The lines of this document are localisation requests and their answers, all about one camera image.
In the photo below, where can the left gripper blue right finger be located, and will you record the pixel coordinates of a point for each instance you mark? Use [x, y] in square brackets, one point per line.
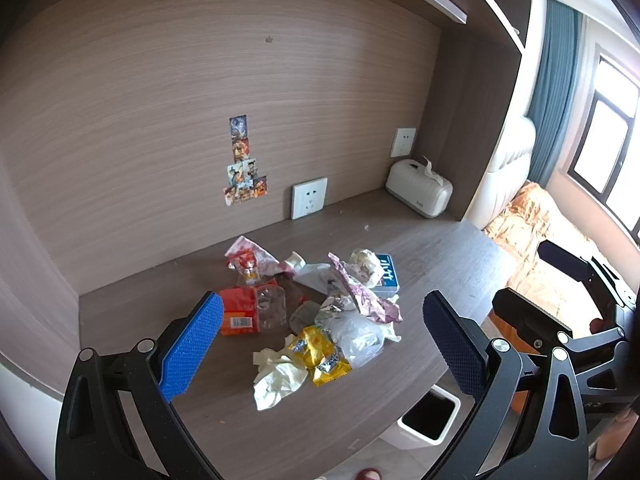
[461, 343]

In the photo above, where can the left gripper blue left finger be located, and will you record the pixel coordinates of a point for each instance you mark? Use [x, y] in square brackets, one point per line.
[182, 347]

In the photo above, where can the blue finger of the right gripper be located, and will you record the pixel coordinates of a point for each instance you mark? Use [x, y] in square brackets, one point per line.
[575, 267]
[533, 325]

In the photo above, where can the orange red snack packet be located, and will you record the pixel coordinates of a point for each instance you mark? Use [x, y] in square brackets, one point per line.
[240, 311]

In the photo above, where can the pink purple wrapper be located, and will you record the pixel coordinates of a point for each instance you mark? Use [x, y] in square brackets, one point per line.
[369, 304]

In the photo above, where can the white tissue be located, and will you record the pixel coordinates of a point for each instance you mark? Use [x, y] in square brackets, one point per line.
[279, 374]

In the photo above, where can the blue label clear plastic box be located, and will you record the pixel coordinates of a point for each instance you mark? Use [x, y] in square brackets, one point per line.
[388, 285]

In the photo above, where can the clear plastic bag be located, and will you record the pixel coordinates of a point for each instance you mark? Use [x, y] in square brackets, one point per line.
[359, 339]

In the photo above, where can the red white snack wrapper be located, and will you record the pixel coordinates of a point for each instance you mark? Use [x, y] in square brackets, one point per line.
[250, 261]

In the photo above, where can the yellow snack wrapper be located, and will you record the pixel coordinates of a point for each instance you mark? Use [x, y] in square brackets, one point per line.
[321, 357]

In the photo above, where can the white paper ball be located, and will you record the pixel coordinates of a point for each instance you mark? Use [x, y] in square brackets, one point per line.
[366, 267]

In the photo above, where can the white square trash bin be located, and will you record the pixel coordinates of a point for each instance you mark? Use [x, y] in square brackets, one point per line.
[427, 423]

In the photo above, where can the person right hand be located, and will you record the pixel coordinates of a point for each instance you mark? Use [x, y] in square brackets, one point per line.
[613, 437]

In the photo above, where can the orange bed cover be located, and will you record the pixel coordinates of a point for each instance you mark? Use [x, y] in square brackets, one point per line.
[529, 219]

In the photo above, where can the dark framed window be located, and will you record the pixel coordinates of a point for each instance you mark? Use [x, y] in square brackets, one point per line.
[606, 160]

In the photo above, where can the white padded headboard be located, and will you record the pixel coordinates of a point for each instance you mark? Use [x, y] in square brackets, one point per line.
[506, 173]

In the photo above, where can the right red slipper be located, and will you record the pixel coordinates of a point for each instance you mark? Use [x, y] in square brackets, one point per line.
[369, 474]

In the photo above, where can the teal curtain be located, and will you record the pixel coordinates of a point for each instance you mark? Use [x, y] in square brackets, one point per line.
[555, 87]

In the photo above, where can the white tissue box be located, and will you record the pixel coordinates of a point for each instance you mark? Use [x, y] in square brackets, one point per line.
[419, 186]

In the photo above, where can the colourful wall stickers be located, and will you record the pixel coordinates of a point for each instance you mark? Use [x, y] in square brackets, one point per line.
[244, 180]

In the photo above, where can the white wall socket centre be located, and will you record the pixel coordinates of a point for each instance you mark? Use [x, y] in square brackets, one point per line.
[308, 197]

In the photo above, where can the white wall socket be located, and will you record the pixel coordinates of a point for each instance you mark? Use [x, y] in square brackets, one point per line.
[308, 197]
[403, 142]

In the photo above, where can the white wall socket right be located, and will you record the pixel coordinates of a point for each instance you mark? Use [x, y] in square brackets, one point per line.
[403, 142]

